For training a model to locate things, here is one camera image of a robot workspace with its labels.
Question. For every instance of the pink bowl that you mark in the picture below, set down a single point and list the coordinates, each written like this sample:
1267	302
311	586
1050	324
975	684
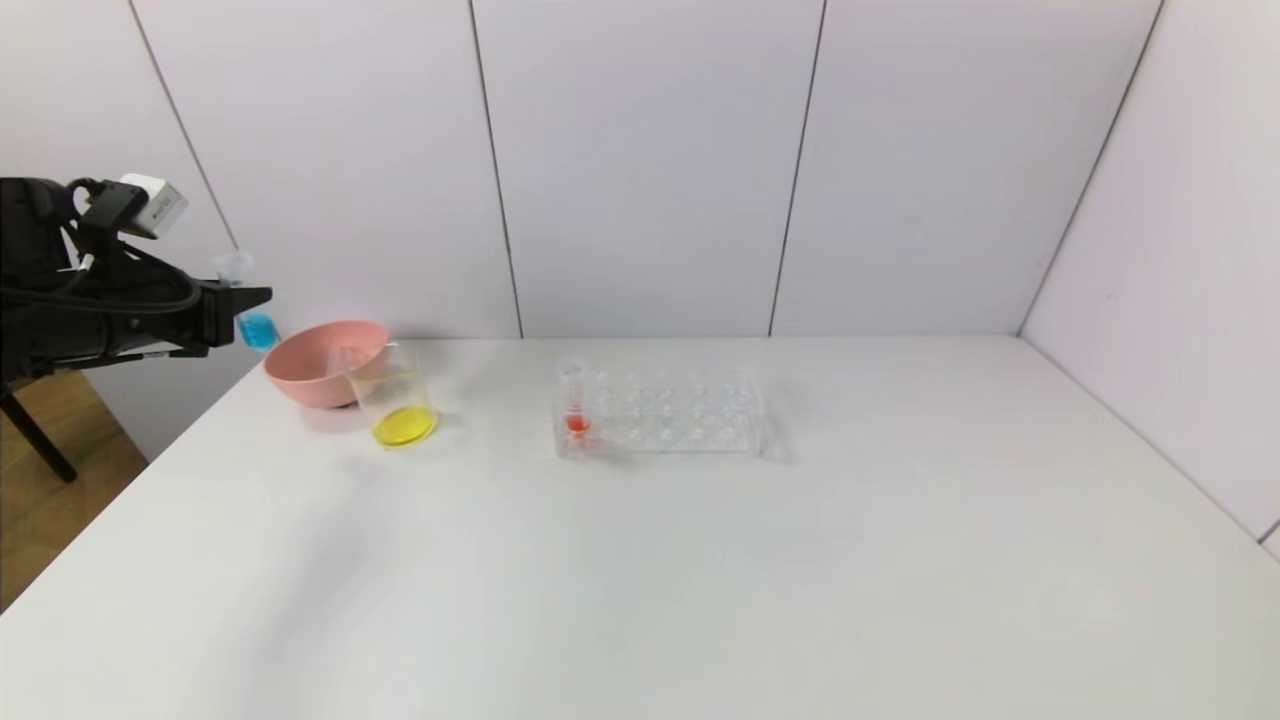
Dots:
310	370

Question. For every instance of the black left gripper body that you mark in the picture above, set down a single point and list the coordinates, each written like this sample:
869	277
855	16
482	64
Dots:
216	314

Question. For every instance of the clear plastic test tube rack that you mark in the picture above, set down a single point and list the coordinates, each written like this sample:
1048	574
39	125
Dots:
650	425

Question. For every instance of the red pigment test tube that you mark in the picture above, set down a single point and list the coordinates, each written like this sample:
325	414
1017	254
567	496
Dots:
576	425

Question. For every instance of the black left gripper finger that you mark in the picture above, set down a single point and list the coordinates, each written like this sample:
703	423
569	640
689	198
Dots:
250	297

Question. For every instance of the clear glass beaker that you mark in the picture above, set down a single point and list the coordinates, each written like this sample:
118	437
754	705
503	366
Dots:
405	425

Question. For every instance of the blue pigment test tube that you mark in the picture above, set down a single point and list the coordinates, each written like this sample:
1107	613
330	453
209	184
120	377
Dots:
255	325

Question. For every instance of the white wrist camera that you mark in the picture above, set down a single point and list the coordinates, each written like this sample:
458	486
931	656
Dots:
155	205

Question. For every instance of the black tripod stand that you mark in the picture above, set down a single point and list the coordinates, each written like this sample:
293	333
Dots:
35	435

